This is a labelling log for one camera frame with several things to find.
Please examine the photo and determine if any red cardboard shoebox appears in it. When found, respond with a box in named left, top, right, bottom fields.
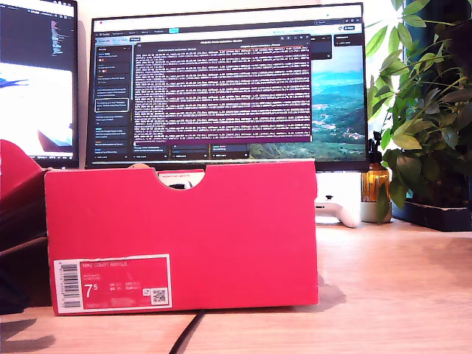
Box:
left=0, top=139, right=320, bottom=317

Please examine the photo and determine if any wide black Huawei monitor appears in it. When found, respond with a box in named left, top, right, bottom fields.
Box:
left=85, top=2, right=370, bottom=173

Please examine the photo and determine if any white game controller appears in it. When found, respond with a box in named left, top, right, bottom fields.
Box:
left=316, top=201, right=361, bottom=229

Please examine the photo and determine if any pale round pot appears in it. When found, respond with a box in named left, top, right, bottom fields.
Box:
left=360, top=201, right=393, bottom=223

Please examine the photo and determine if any amber glass pump bottle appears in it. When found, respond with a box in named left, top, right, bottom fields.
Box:
left=361, top=132, right=391, bottom=204

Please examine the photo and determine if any green leafy potted plant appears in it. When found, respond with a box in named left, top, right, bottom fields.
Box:
left=364, top=0, right=472, bottom=224

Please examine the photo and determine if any dark rectangular planter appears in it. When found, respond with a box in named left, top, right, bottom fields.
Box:
left=391, top=201, right=472, bottom=232

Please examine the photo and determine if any narrow black computer monitor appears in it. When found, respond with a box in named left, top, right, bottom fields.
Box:
left=0, top=0, right=80, bottom=170

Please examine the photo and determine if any black cable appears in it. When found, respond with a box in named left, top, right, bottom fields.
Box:
left=170, top=311, right=206, bottom=354

